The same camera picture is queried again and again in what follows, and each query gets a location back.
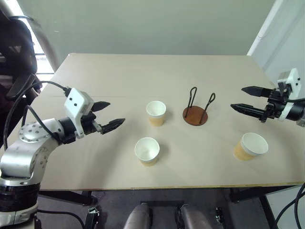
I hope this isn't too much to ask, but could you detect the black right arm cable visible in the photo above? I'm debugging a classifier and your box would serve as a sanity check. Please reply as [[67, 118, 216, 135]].
[[285, 96, 305, 105]]

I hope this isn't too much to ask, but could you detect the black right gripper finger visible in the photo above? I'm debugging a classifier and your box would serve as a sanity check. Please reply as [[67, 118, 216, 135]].
[[230, 103, 267, 119], [241, 85, 271, 98]]

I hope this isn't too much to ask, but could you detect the black floor cable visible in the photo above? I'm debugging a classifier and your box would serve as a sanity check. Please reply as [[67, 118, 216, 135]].
[[35, 208, 85, 229]]

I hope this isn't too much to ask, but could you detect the yellow paper cup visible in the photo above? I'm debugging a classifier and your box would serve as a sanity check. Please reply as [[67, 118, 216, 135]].
[[145, 100, 167, 127], [233, 132, 269, 162], [134, 137, 160, 167]]

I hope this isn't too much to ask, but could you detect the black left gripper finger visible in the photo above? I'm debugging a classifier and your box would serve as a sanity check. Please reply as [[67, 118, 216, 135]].
[[101, 118, 126, 135], [91, 101, 112, 113]]

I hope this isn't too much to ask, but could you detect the black caster bracket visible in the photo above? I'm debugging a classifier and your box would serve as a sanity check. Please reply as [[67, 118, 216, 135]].
[[86, 205, 100, 229], [213, 206, 225, 224]]

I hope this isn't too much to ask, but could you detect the black office chair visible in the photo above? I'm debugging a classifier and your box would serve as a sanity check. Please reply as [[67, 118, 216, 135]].
[[0, 9, 42, 148]]

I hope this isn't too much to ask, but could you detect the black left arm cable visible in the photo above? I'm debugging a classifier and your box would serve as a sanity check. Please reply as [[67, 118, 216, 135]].
[[2, 81, 72, 148]]

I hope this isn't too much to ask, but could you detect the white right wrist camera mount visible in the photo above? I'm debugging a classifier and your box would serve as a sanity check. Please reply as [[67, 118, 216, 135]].
[[276, 68, 300, 122]]

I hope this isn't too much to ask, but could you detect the grey curved pole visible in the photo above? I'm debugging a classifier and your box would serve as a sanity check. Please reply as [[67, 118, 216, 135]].
[[0, 0, 60, 73]]

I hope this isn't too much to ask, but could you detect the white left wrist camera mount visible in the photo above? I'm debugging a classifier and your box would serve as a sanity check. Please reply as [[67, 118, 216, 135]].
[[63, 87, 95, 139]]

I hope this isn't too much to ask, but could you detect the brown cup holder stand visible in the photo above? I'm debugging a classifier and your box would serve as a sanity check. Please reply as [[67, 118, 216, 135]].
[[182, 86, 216, 126]]

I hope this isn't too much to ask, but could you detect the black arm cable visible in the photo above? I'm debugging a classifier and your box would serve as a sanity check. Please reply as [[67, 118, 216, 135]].
[[285, 96, 305, 105], [2, 81, 72, 148]]

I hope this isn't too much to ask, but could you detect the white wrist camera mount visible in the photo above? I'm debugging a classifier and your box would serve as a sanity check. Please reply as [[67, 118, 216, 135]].
[[63, 87, 95, 139], [276, 68, 300, 122]]

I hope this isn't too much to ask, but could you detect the black hanging cable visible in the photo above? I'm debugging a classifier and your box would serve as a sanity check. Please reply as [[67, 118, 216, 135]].
[[275, 182, 305, 229]]

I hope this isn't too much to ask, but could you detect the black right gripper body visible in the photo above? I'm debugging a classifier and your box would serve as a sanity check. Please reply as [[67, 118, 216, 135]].
[[260, 88, 290, 124]]

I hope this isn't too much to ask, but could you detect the grey rounded shape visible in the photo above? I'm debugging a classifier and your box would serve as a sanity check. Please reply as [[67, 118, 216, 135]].
[[123, 205, 151, 229], [180, 205, 213, 229]]

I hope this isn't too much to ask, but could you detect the black table frame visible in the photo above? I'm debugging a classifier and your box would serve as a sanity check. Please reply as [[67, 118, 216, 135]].
[[35, 184, 305, 229]]

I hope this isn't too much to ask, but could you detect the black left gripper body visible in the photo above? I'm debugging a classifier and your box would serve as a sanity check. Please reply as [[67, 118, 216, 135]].
[[80, 110, 103, 136]]

